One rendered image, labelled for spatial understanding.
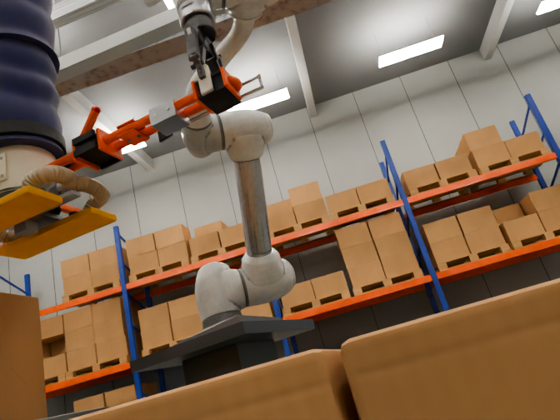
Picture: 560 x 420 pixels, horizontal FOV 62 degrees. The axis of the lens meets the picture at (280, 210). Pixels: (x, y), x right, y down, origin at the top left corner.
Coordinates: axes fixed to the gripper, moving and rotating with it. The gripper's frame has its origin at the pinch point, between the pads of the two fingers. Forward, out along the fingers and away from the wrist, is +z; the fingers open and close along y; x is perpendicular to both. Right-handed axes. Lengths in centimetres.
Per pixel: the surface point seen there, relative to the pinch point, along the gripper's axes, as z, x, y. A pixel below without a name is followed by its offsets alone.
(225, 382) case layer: 65, 27, 71
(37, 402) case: 53, -76, -13
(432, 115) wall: -386, 107, -899
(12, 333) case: 35, -74, -5
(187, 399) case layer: 65, 26, 71
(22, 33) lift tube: -41, -49, 8
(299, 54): -472, -80, -620
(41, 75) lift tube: -31, -49, 2
